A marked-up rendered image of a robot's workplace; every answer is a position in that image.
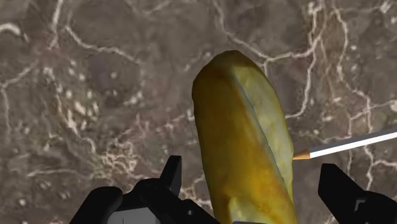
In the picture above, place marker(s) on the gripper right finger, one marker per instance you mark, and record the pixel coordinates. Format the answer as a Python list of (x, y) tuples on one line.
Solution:
[(347, 194)]

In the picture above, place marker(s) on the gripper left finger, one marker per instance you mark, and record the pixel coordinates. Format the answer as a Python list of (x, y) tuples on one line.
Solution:
[(167, 198)]

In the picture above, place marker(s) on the yellow banana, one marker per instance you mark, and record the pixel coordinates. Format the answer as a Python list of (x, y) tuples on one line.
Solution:
[(245, 145)]

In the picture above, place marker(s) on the white pencil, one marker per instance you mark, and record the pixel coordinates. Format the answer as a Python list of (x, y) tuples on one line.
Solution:
[(350, 144)]

